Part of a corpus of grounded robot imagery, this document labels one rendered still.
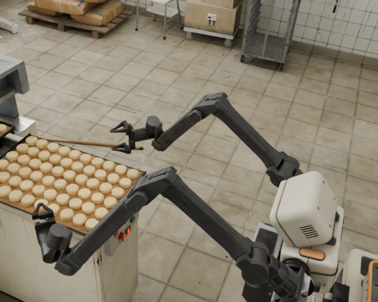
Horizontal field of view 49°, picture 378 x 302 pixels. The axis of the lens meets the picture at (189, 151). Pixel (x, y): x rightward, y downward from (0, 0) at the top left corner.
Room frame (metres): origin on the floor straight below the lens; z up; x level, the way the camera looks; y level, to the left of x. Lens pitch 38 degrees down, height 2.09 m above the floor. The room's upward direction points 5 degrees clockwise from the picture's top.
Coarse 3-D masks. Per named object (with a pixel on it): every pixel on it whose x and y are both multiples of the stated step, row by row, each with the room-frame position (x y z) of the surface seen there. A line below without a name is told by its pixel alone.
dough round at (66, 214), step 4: (60, 212) 1.04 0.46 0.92; (64, 212) 1.04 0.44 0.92; (68, 212) 1.04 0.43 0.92; (72, 212) 1.04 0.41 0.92; (60, 216) 1.02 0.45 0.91; (64, 216) 1.02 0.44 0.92; (68, 216) 1.02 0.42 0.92; (72, 216) 1.03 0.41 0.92; (64, 220) 1.01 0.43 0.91; (68, 220) 1.02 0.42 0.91
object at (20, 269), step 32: (0, 224) 1.14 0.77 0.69; (32, 224) 1.08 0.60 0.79; (0, 256) 1.16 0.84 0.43; (32, 256) 1.10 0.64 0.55; (96, 256) 0.99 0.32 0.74; (128, 256) 1.21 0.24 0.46; (0, 288) 1.19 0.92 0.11; (32, 288) 1.11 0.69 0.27; (64, 288) 1.05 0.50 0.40; (96, 288) 0.99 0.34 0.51; (128, 288) 1.20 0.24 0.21
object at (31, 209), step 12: (36, 156) 1.36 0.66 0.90; (96, 168) 1.32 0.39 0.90; (24, 180) 1.21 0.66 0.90; (72, 180) 1.23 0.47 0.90; (132, 180) 1.27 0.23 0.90; (24, 192) 1.14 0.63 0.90; (60, 192) 1.16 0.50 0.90; (12, 204) 1.07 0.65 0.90; (96, 204) 1.11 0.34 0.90; (72, 228) 0.98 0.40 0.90; (84, 228) 0.99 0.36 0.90
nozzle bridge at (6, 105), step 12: (0, 60) 1.69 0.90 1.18; (12, 60) 1.70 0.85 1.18; (0, 72) 1.58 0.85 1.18; (12, 72) 1.68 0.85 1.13; (24, 72) 1.69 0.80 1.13; (0, 84) 1.65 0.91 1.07; (12, 84) 1.68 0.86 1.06; (24, 84) 1.68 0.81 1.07; (0, 96) 1.59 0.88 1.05; (12, 96) 1.73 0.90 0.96; (0, 108) 1.73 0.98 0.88; (12, 108) 1.71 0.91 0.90
